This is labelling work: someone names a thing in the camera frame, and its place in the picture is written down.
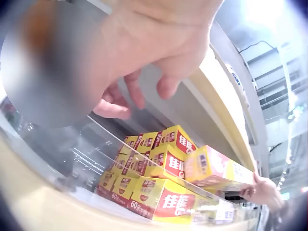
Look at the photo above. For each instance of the person's right hand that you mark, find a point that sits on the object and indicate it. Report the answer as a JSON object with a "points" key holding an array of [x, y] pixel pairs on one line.
{"points": [[266, 192]]}

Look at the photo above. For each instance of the person's left hand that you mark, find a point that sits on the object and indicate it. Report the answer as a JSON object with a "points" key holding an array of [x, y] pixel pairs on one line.
{"points": [[154, 41]]}

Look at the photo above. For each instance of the person's left thumb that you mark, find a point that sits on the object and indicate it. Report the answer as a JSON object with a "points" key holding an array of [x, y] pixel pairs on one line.
{"points": [[168, 88]]}

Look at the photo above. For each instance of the person's left fingers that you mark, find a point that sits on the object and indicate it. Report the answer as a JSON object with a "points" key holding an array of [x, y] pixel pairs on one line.
{"points": [[112, 105]]}

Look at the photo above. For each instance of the person's right fingers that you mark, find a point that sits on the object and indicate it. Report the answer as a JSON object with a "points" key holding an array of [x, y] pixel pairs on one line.
{"points": [[247, 193]]}

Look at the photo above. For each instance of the person's left index finger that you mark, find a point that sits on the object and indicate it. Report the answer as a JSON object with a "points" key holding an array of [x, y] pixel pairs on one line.
{"points": [[135, 90]]}

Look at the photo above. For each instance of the person's right thumb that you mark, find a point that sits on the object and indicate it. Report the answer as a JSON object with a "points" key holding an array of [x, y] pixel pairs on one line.
{"points": [[259, 179]]}

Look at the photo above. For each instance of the yellow and pink carton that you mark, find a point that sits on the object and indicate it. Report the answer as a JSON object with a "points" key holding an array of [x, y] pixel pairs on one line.
{"points": [[211, 168]]}

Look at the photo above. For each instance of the full shop shelf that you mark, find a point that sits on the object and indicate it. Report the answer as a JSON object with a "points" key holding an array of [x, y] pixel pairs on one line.
{"points": [[149, 192]]}

